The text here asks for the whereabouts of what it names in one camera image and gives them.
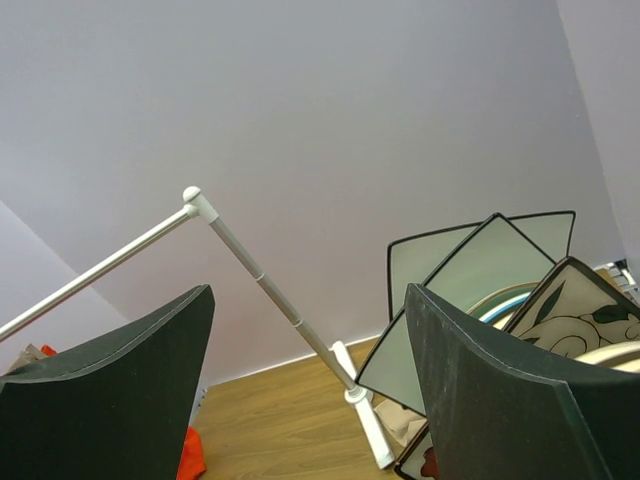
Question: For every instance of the white blue rimmed plate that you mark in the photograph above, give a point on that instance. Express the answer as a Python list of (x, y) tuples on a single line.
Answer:
[(499, 315)]

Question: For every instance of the white clothes rack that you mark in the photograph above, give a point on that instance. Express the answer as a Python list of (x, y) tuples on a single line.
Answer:
[(195, 205)]

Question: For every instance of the cream round plate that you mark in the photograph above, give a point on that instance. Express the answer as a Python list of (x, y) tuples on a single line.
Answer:
[(621, 357)]

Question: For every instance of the large square green plate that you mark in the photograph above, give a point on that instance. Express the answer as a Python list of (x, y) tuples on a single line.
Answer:
[(414, 258)]

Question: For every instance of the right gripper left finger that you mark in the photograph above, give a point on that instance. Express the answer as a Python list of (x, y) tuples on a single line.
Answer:
[(185, 320)]

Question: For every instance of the blue striped white plate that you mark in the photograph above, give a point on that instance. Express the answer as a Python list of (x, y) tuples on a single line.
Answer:
[(418, 460)]

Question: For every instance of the orange garment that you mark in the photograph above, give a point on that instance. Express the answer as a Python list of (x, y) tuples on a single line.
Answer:
[(192, 450)]

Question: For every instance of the green round plate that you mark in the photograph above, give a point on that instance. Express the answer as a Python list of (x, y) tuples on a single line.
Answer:
[(497, 297)]

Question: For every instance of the square leaf pattern plate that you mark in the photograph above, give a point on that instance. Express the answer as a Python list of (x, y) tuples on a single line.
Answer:
[(573, 311)]

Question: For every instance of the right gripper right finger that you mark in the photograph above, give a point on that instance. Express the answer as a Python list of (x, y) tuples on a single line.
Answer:
[(501, 408)]

